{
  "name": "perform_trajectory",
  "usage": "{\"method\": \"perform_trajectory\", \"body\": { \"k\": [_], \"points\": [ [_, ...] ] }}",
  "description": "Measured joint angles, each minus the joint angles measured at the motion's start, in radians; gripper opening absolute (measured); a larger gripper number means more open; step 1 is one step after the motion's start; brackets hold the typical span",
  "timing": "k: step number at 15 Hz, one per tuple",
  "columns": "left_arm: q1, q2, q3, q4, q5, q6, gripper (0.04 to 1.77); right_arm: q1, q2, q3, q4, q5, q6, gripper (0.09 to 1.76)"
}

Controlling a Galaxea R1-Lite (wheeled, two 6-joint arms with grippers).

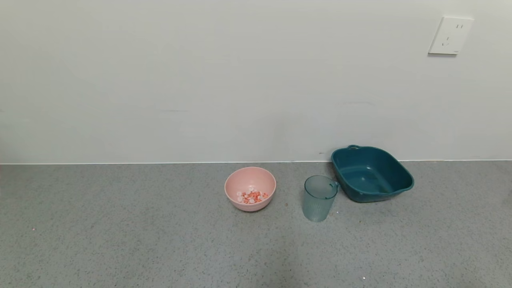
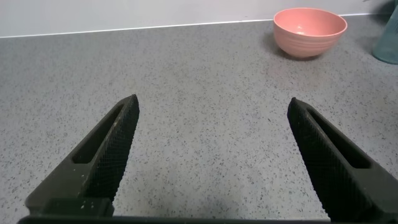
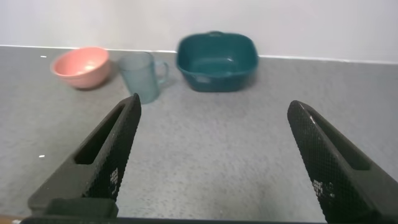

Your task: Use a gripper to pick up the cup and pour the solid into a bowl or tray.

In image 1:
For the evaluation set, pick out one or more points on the pink and white solid pieces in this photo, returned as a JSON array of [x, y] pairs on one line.
[[252, 196]]

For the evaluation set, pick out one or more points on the translucent teal ribbed cup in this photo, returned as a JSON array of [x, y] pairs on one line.
[[318, 204]]

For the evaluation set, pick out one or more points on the pink plastic bowl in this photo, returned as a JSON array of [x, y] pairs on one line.
[[246, 180]]

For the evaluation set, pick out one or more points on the dark teal plastic basin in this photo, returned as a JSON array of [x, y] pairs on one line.
[[372, 176]]

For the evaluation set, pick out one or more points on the white wall socket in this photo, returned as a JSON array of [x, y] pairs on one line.
[[450, 36]]

